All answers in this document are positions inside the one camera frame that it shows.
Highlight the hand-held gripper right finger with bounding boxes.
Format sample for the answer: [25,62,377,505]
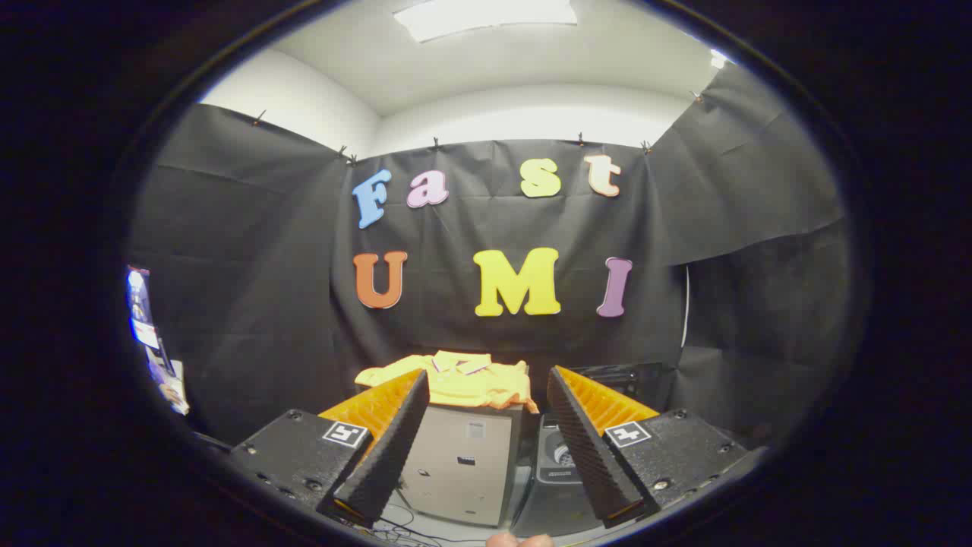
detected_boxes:
[547,365,768,529]

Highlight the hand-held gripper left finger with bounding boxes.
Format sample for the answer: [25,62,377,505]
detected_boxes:
[228,370,431,529]

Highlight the grey washing machine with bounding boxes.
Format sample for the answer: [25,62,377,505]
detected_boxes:
[509,363,673,539]

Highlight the yellow orange polo shirt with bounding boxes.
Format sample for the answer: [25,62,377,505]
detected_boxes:
[355,350,540,415]

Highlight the grey cabinet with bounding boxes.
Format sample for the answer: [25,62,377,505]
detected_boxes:
[395,403,529,529]

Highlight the black backdrop cloth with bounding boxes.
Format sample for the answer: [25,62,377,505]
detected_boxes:
[125,61,851,457]

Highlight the white paper sheets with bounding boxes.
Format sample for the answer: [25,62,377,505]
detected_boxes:
[148,356,191,416]

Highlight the blue printed packet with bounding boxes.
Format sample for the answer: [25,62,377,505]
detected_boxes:
[125,264,162,352]

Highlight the white ceiling light panel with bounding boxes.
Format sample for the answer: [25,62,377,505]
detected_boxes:
[393,0,578,44]

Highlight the black floor cables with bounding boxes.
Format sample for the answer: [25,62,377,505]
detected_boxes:
[372,501,487,547]

